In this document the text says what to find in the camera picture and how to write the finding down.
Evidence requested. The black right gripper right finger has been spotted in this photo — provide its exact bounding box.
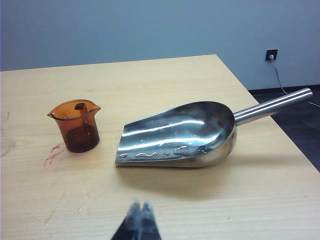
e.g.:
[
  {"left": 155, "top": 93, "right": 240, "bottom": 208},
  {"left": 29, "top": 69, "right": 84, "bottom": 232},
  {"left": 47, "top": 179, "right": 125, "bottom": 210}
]
[{"left": 141, "top": 200, "right": 163, "bottom": 240}]

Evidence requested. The stainless steel scoop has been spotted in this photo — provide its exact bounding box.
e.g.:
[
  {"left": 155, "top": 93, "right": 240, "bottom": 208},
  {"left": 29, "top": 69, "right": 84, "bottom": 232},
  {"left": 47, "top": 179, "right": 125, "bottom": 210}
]
[{"left": 114, "top": 87, "right": 314, "bottom": 169}]

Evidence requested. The black wall socket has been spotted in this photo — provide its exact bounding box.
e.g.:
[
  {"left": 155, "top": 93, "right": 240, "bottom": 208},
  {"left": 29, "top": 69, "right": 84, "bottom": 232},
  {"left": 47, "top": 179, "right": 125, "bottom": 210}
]
[{"left": 264, "top": 48, "right": 279, "bottom": 62}]

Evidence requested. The clear measuring cup brown handle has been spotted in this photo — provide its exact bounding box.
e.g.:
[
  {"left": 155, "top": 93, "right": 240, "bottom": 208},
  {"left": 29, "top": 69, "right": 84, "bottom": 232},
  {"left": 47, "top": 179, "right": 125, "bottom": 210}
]
[{"left": 0, "top": 111, "right": 16, "bottom": 158}]

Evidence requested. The amber plastic measuring cup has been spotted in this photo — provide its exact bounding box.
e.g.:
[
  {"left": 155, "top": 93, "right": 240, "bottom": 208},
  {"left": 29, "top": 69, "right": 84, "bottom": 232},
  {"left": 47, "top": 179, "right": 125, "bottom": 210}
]
[{"left": 47, "top": 99, "right": 101, "bottom": 154}]

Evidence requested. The thin power cable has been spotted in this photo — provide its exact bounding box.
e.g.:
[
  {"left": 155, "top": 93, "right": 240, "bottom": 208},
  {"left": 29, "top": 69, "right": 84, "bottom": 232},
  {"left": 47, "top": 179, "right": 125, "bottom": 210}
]
[{"left": 270, "top": 57, "right": 320, "bottom": 108}]

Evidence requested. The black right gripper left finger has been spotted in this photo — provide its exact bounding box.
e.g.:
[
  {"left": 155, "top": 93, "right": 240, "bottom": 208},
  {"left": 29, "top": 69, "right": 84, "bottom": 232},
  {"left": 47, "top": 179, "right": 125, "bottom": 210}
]
[{"left": 109, "top": 197, "right": 142, "bottom": 240}]

